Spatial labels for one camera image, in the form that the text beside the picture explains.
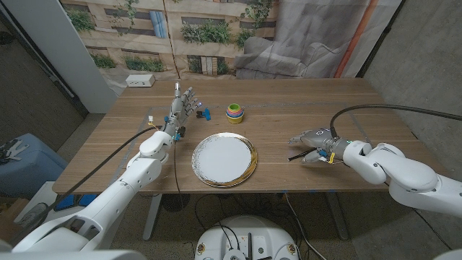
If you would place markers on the white plate with gold rim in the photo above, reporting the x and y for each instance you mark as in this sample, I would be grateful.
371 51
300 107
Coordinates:
223 159

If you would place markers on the blue clip with black tips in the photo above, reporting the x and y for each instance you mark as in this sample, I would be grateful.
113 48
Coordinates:
206 115

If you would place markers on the black makeup brush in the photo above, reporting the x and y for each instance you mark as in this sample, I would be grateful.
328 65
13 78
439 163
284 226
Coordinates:
297 156

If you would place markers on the blue storage bin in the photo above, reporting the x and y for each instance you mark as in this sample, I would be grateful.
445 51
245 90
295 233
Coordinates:
32 169

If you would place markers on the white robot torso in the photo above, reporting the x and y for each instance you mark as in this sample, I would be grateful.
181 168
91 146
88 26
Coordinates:
249 231

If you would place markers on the white power strip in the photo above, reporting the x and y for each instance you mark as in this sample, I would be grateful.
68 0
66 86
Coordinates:
140 80

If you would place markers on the grey metal tool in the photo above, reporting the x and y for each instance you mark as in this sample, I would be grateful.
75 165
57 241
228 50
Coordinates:
12 153

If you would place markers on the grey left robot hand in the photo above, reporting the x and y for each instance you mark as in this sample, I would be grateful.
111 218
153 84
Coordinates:
177 110

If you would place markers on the black round base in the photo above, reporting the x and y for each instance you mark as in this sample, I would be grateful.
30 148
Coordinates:
175 203

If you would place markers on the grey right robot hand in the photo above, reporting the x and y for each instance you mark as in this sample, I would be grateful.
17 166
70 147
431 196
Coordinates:
319 139

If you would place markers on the printed backdrop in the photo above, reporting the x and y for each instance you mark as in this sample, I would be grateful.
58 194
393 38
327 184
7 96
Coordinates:
216 54

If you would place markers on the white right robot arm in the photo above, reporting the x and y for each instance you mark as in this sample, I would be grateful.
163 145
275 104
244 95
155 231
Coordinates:
404 173

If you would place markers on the blue plastic object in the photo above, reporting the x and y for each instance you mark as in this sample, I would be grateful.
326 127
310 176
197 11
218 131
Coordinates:
84 199

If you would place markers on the black backdrop stand pole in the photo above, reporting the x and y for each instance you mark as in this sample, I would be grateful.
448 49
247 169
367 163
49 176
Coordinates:
380 38

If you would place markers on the stacked colourful toy cups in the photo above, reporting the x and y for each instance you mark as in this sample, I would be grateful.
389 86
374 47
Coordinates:
235 115

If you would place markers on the white box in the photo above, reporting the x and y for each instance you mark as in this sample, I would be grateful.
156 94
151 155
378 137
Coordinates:
43 195

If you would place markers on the white table leg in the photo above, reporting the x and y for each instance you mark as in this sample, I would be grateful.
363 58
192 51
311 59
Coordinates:
151 220

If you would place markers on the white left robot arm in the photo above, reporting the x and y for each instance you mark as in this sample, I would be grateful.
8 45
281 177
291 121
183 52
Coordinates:
119 195

